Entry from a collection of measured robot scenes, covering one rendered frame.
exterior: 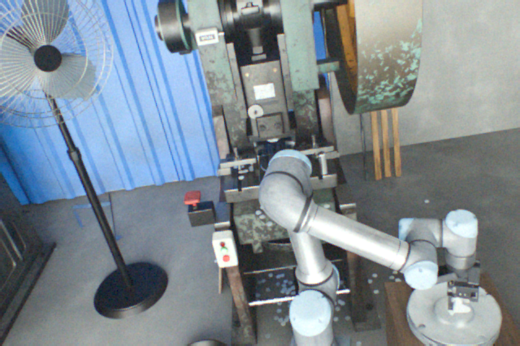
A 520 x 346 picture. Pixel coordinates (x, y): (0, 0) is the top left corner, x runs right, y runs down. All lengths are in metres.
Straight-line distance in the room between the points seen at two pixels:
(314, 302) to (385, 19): 0.82
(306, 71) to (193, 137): 1.65
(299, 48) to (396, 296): 0.96
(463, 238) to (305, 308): 0.47
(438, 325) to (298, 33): 1.07
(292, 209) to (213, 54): 0.72
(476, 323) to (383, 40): 0.96
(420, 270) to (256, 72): 0.92
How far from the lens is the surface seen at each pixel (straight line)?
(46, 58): 2.02
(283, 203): 1.24
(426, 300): 1.91
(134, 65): 3.17
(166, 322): 2.55
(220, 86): 1.80
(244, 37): 1.83
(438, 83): 3.39
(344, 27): 2.14
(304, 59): 1.77
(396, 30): 1.50
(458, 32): 3.31
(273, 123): 1.87
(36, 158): 3.64
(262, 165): 1.94
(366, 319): 2.32
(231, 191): 1.98
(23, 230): 3.19
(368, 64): 1.53
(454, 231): 1.40
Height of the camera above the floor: 1.78
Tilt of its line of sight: 32 degrees down
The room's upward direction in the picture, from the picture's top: 11 degrees counter-clockwise
